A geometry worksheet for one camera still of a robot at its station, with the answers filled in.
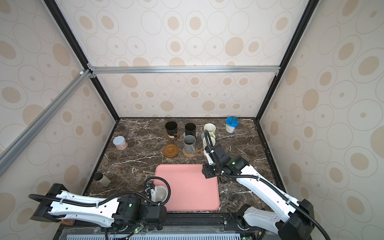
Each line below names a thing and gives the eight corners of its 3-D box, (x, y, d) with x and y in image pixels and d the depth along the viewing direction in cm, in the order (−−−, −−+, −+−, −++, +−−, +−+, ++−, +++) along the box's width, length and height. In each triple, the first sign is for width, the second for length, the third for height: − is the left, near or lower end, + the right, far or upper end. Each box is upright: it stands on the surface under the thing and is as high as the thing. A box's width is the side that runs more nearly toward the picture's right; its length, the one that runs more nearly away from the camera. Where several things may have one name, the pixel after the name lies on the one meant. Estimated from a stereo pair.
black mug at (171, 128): (166, 141, 108) (164, 131, 99) (168, 132, 114) (165, 121, 105) (177, 141, 108) (175, 131, 99) (178, 132, 114) (176, 121, 105)
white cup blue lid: (225, 133, 112) (227, 123, 104) (224, 125, 117) (226, 116, 109) (236, 133, 112) (239, 123, 104) (234, 125, 117) (237, 116, 109)
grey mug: (183, 157, 99) (182, 148, 90) (184, 145, 105) (183, 135, 96) (195, 157, 99) (195, 148, 90) (195, 145, 105) (195, 135, 96)
